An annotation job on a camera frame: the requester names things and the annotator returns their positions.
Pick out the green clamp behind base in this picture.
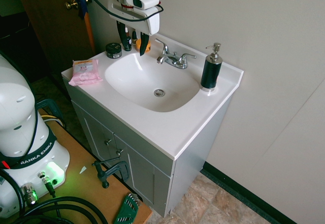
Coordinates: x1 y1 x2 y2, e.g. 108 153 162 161
35 98 66 130

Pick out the grey vanity cabinet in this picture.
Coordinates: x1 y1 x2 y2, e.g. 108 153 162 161
65 78 232 217

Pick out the thick black base cable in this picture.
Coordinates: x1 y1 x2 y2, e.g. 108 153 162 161
0 169 26 218

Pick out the dark dropper bottle white cap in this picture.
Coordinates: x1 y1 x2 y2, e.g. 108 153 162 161
123 27 133 52

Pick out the brown wooden door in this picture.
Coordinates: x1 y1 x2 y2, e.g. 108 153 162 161
12 0 96 81

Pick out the pink wipes pack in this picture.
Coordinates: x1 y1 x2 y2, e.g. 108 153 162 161
69 59 104 87

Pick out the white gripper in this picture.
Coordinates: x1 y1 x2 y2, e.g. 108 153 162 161
107 0 161 57

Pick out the silver base connector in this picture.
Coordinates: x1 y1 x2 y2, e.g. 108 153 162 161
20 182 39 208

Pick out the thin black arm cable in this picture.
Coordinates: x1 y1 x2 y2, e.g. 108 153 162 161
0 49 41 162

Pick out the black round jar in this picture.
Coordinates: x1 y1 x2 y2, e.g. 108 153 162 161
105 43 123 59

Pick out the dark green C-clamp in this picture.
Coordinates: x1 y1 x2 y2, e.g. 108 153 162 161
91 156 131 189

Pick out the blue tape strip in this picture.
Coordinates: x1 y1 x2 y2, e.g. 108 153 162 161
68 0 89 20

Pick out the chrome two-handle faucet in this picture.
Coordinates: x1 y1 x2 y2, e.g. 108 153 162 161
154 38 197 70

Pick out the yellow cable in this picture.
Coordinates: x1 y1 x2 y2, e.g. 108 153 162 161
41 114 63 126

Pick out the white vanity sink top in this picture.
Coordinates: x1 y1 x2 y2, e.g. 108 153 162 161
61 25 244 161

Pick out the orange round jar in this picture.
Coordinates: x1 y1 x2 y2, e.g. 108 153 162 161
135 39 152 53

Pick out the black wall baseboard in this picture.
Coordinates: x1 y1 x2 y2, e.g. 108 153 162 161
201 161 298 224

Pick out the green hex key set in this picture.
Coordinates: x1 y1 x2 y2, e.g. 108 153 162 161
112 193 142 224

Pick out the black chrome soap dispenser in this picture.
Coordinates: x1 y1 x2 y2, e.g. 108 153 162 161
200 42 223 93

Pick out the thin black plug cable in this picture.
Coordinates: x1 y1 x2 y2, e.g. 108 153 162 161
37 172 61 218

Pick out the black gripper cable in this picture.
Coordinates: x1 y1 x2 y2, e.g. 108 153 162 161
77 0 165 22

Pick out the thick black cable loop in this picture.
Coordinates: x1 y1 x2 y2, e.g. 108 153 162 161
14 196 109 224

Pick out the brass door knob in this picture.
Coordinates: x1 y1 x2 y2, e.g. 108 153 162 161
64 0 92 11

